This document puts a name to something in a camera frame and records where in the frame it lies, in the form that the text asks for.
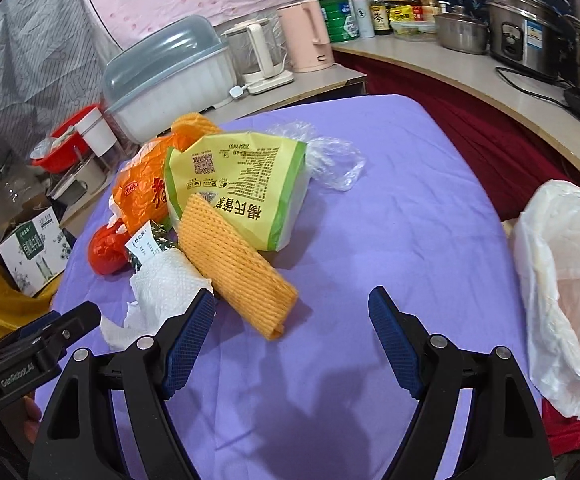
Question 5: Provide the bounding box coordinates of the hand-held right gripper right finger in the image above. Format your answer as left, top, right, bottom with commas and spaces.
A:
368, 286, 543, 480

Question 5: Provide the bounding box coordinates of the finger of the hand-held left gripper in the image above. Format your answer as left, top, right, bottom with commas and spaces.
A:
44, 302, 102, 356

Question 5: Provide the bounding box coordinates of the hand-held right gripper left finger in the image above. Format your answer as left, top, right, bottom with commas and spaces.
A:
32, 287, 217, 480

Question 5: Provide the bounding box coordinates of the white paper towel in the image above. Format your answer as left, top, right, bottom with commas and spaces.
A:
100, 250, 213, 353

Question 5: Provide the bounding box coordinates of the red plastic bag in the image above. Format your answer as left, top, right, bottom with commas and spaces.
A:
89, 222, 133, 276

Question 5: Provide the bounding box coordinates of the long orange foam net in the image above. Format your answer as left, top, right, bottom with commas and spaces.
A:
177, 194, 299, 341

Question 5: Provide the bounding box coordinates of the dark green wrapper white label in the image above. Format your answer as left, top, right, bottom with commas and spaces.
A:
125, 222, 178, 273

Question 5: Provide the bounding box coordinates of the orange printed plastic bag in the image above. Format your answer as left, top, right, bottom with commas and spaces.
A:
112, 132, 191, 235

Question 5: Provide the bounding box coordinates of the white plastic trash bag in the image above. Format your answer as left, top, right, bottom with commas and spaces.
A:
512, 180, 580, 421

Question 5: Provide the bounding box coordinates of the yellow green food bag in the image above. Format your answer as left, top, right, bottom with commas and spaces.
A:
164, 130, 309, 252

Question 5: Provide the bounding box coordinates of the clear plastic bag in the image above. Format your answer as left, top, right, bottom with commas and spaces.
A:
270, 122, 365, 192

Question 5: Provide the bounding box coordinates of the small orange foam net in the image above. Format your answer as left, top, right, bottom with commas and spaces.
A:
170, 112, 223, 151

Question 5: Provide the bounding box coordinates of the person's left hand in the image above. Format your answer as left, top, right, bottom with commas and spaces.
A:
22, 395, 44, 443

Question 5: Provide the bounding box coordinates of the yellow plastic bag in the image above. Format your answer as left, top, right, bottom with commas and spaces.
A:
0, 256, 53, 356

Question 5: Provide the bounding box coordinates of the white green cardboard box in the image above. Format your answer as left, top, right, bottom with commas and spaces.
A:
0, 207, 76, 297

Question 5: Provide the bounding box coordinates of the purple tablecloth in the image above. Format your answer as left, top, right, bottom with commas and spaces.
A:
37, 94, 545, 480

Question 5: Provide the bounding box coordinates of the glass jar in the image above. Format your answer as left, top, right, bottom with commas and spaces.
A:
0, 164, 47, 211

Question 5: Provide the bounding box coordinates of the red plastic basin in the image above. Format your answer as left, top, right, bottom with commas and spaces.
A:
30, 105, 103, 173

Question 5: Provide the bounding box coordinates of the white plastic cup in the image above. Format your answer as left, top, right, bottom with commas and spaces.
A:
74, 110, 118, 158

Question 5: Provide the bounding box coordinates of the dark red cloth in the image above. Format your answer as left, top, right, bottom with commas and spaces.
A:
332, 50, 580, 223

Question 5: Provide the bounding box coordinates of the white dish box clear lid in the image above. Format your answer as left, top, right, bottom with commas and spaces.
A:
101, 15, 238, 143

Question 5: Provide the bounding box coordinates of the grey patterned cloth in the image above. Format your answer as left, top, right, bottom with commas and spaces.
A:
0, 0, 121, 176

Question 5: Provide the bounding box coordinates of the wooden side shelf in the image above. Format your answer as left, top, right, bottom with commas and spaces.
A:
60, 62, 368, 231

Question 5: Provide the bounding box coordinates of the clear food container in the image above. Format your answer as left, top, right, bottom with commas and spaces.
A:
392, 20, 438, 43

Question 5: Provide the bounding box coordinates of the steel pot with lid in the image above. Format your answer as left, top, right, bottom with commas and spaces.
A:
434, 6, 490, 55

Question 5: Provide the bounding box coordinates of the pink electric kettle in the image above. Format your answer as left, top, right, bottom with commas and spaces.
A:
276, 0, 335, 73

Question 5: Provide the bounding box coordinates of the green tin can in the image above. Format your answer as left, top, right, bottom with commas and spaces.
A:
319, 0, 361, 43

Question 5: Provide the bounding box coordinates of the yellow packet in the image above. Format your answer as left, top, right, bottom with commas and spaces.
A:
389, 4, 425, 23

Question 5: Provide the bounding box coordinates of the steel rice cooker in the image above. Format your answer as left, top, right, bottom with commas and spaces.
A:
484, 0, 570, 81

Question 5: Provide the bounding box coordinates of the black power cable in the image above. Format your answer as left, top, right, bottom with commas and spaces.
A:
494, 65, 576, 111

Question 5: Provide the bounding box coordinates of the glass electric kettle white handle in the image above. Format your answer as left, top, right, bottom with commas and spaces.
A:
222, 21, 295, 96

